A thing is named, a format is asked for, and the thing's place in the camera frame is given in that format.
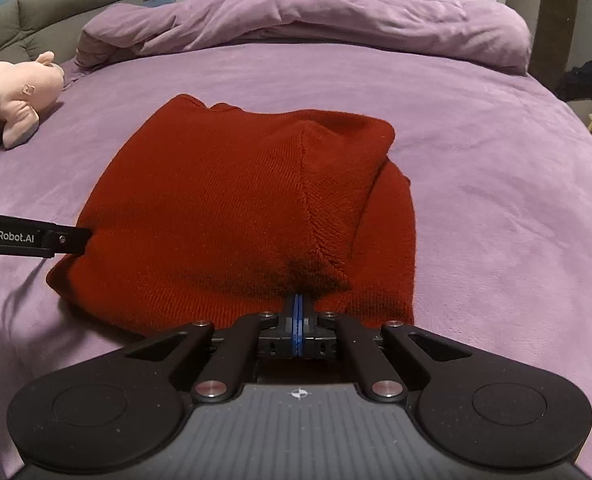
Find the pink plush toy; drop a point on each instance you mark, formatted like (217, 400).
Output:
(16, 95)

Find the black bag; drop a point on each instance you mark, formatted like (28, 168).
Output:
(588, 80)

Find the bed with purple sheet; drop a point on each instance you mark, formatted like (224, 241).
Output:
(475, 185)

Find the red knit sweater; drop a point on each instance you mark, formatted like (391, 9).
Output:
(216, 200)

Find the purple duvet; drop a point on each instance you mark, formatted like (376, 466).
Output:
(301, 20)

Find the grey padded headboard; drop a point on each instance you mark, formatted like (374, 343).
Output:
(21, 25)

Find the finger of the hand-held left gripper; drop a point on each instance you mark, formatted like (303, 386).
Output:
(71, 241)

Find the brown door frame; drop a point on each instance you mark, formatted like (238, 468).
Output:
(555, 20)

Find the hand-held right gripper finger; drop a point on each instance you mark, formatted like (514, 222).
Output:
(294, 325)
(302, 325)

